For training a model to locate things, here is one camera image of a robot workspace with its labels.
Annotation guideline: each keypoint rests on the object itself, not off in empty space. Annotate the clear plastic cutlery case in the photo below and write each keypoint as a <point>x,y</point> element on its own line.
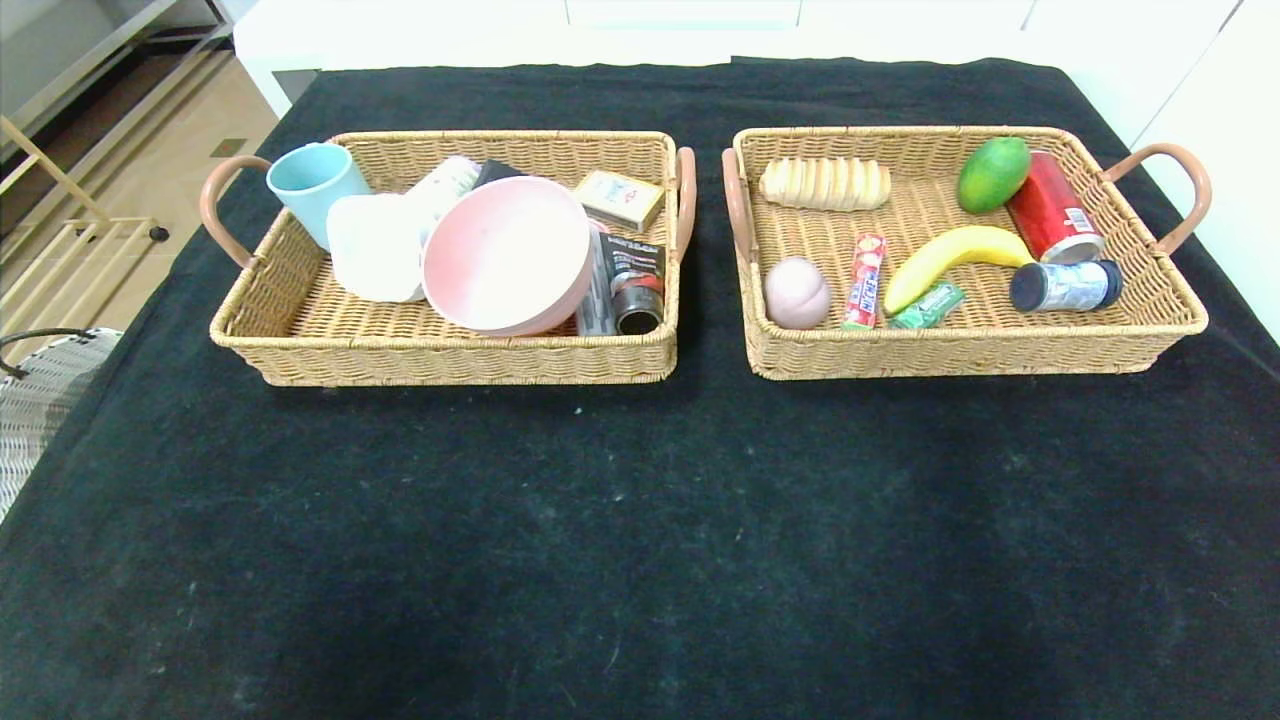
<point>596,292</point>

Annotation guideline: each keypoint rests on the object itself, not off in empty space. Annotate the pink peach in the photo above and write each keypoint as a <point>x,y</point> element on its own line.
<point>797,293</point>

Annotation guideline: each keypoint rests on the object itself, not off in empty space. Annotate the pink bowl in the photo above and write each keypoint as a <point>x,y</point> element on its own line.
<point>500,260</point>

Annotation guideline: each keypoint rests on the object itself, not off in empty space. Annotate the black leather glasses case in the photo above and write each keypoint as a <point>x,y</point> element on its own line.
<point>497,172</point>

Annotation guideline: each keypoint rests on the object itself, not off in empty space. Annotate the red Hi-Chew candy pack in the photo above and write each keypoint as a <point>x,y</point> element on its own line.
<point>865,280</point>

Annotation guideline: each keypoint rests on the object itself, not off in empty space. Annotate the striped bread roll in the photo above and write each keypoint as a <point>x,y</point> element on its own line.
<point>825,184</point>

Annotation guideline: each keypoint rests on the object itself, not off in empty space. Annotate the black tube red label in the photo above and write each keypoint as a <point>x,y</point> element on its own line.
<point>640,272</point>

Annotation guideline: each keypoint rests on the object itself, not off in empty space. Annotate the small yellow card box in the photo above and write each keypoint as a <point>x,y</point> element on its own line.
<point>620,200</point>

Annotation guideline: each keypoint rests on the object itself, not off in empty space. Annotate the black tablecloth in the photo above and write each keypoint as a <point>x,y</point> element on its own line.
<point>640,550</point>

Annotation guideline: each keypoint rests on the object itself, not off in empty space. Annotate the white round plastic container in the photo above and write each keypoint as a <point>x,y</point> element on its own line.
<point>375,250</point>

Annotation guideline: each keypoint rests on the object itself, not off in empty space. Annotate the green gum pack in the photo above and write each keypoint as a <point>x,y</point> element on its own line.
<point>930,305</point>

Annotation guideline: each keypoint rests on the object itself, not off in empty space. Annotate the yellow banana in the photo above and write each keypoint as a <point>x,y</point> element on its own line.
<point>950,255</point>

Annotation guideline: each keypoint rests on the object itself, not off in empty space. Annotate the white low bench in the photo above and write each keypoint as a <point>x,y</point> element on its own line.
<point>450,45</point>

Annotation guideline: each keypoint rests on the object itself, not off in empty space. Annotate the light blue plastic cup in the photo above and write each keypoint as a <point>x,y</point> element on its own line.
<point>310,185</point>

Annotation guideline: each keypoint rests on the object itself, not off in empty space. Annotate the green mango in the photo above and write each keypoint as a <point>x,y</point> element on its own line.
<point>993,175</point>

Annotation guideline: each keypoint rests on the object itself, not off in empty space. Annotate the small silver jar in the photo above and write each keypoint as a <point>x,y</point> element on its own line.
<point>1068,285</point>

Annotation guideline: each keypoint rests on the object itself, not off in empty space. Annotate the red soda can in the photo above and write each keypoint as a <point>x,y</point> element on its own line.
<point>1050,207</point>

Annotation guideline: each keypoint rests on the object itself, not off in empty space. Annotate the light wooden rack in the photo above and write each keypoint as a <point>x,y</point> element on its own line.
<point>70,270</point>

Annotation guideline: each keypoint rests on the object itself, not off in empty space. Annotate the white woven chair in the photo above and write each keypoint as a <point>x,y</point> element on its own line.
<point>45,410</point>

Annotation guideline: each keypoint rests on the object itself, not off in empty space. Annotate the grey metal shelf frame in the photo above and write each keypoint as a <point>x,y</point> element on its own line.
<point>100,60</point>

